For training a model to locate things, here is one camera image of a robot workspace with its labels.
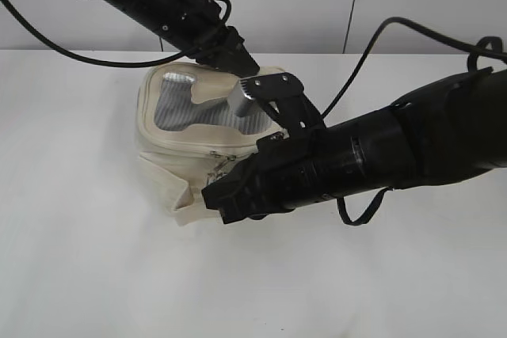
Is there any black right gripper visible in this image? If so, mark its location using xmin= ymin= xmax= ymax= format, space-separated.
xmin=201 ymin=110 xmax=396 ymax=224

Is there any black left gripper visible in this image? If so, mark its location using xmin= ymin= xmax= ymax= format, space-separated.
xmin=114 ymin=0 xmax=260 ymax=77

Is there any silver zipper pull ring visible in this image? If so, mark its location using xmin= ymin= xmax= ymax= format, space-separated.
xmin=206 ymin=161 xmax=229 ymax=187

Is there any cream canvas zipper bag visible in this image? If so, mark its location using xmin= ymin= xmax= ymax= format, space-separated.
xmin=135 ymin=62 xmax=280 ymax=226

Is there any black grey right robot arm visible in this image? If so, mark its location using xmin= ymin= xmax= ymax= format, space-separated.
xmin=202 ymin=68 xmax=506 ymax=226

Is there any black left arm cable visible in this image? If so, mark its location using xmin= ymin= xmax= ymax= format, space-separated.
xmin=0 ymin=0 xmax=233 ymax=66

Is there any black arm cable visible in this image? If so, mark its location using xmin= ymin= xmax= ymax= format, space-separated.
xmin=0 ymin=0 xmax=233 ymax=66
xmin=320 ymin=16 xmax=507 ymax=125

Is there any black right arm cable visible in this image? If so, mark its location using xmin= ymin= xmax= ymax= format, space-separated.
xmin=320 ymin=16 xmax=507 ymax=125

